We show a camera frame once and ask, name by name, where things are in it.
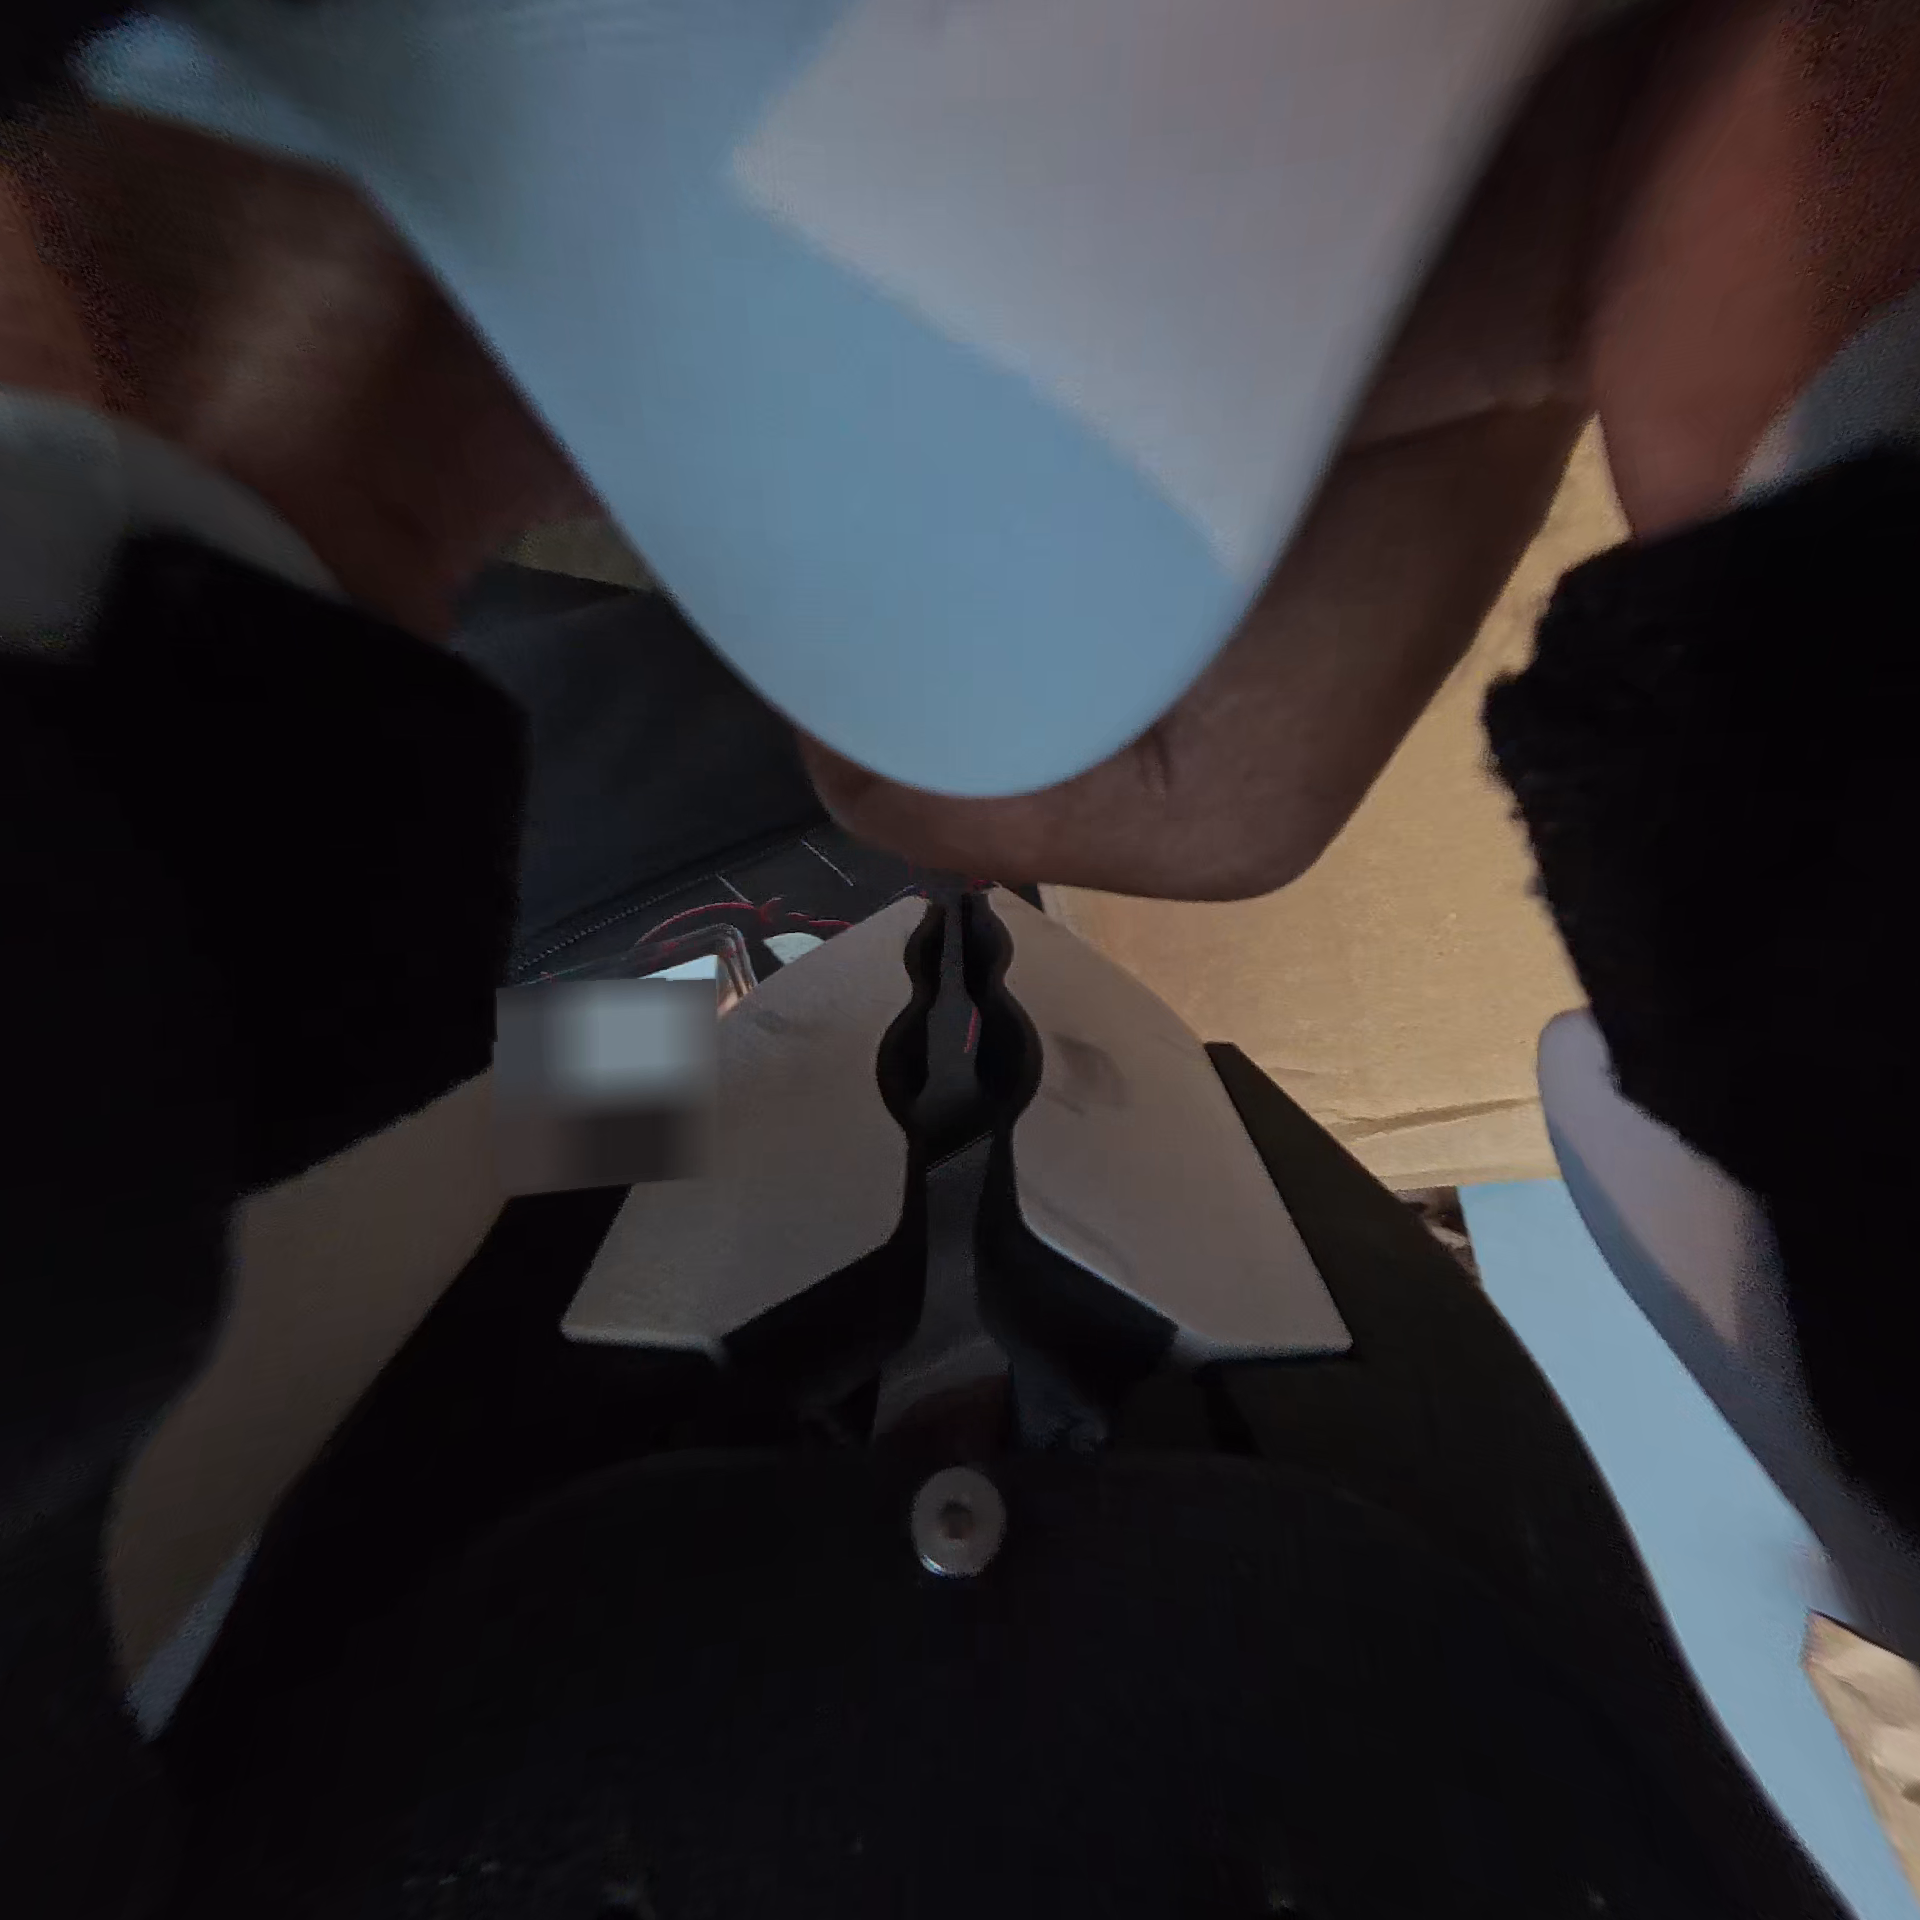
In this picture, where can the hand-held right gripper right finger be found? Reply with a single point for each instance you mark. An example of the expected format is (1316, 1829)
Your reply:
(1141, 1185)

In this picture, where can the person's left hand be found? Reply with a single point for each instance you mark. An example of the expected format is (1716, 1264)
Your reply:
(1349, 674)

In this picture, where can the brown cardboard box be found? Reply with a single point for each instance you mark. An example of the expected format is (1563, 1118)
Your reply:
(1425, 961)

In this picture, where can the dark fabric with red stitching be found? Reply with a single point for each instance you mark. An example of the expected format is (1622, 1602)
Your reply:
(661, 779)

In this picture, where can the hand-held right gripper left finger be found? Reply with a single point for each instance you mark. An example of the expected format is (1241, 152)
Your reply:
(810, 1154)

